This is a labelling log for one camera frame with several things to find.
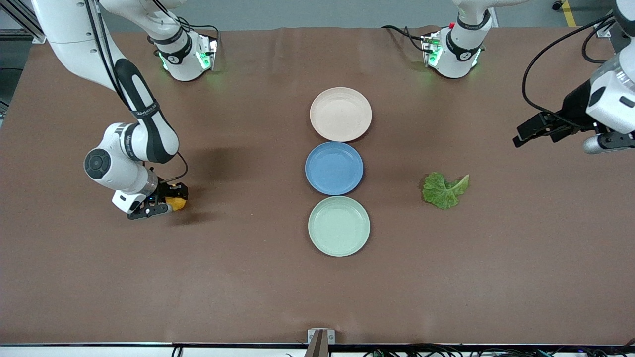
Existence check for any green lettuce leaf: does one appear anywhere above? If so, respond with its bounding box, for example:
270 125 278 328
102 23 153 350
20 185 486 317
422 172 470 210

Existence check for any brown table cover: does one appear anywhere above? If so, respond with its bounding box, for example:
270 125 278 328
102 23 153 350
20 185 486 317
0 26 635 346

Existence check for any blue round plate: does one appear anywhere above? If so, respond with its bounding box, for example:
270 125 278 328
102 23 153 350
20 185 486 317
305 141 364 196

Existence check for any pale green round plate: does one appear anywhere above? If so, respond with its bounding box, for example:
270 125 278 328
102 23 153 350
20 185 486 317
308 196 371 257

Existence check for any beige round plate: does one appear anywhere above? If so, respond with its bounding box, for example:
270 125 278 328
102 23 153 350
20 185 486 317
310 87 373 143

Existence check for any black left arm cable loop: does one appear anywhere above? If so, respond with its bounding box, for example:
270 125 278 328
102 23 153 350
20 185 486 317
583 17 618 64

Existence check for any white table edge rail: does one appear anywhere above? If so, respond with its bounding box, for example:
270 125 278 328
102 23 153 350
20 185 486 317
0 344 635 357

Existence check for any black right base cable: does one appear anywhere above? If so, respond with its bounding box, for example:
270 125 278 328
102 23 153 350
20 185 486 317
153 0 221 50

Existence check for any black base cable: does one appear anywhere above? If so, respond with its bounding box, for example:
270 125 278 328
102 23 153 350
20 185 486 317
153 0 221 50
381 25 430 53

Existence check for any black left base cable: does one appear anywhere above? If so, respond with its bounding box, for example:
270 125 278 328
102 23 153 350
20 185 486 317
381 25 430 53

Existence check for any silver camera mount bracket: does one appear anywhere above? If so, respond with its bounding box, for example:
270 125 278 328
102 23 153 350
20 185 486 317
307 328 336 345

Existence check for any brown camera post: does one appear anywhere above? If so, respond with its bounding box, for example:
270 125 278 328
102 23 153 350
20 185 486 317
304 331 330 357

